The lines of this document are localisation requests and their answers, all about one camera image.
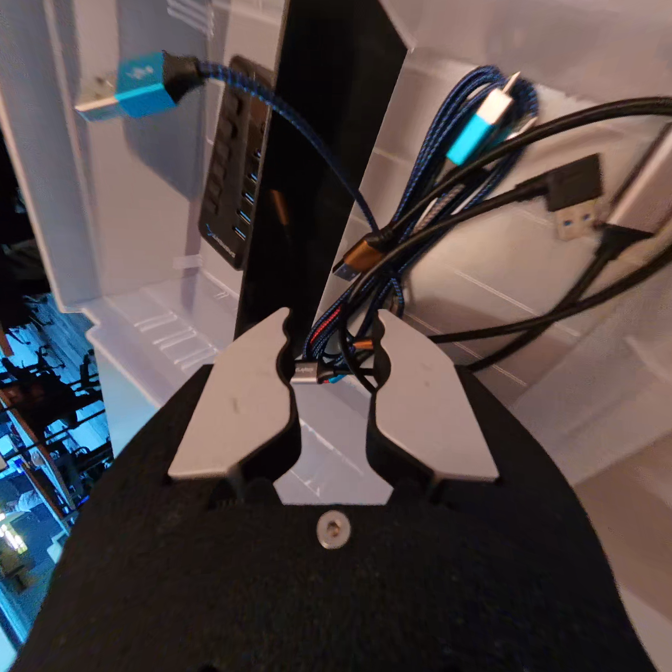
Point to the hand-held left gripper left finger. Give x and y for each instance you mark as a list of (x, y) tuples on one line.
[(246, 399)]

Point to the black usb hub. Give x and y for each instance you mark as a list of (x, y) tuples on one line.
[(231, 210)]

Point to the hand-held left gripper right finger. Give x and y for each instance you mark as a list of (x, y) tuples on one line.
[(430, 409)]

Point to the black panel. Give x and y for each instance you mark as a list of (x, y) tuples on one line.
[(325, 131)]

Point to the clear plastic storage box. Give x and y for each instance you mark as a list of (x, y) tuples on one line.
[(525, 42)]

